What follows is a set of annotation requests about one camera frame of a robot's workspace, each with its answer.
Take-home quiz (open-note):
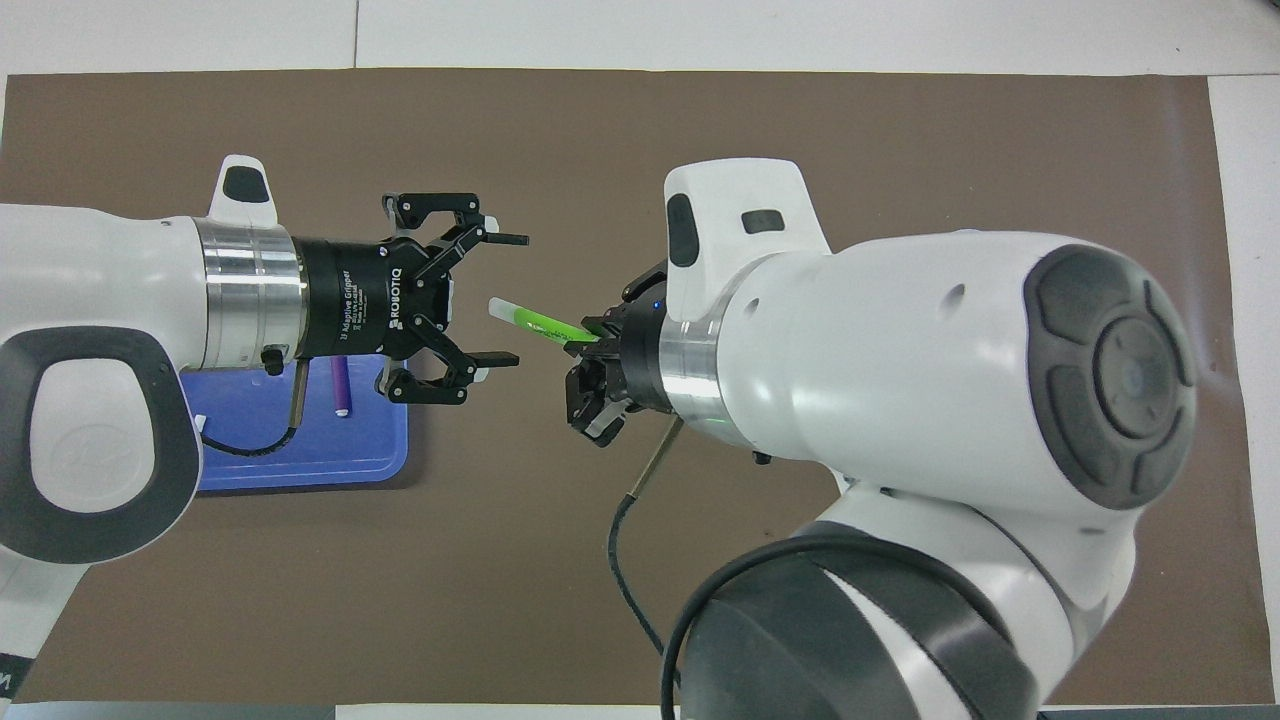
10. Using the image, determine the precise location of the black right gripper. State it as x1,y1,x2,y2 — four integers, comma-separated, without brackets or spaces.
567,262,691,448

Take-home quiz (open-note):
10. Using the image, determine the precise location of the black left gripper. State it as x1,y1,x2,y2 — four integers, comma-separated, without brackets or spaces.
290,192,531,403

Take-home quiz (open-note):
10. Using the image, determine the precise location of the green pen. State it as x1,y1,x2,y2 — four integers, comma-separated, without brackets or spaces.
488,297,601,344

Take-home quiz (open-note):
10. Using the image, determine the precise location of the blue plastic tray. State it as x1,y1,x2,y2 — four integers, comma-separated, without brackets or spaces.
180,355,409,491

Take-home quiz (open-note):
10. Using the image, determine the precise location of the brown table mat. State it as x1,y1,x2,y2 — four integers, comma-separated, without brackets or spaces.
0,68,1276,707

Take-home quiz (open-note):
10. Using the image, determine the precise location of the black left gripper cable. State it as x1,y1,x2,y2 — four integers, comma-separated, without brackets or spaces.
200,360,311,458

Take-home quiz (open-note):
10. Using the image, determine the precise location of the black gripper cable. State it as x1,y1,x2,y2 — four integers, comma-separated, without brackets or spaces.
608,415,836,720
200,360,311,458

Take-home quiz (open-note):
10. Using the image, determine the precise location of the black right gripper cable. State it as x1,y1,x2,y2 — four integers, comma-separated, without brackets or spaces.
608,415,836,720

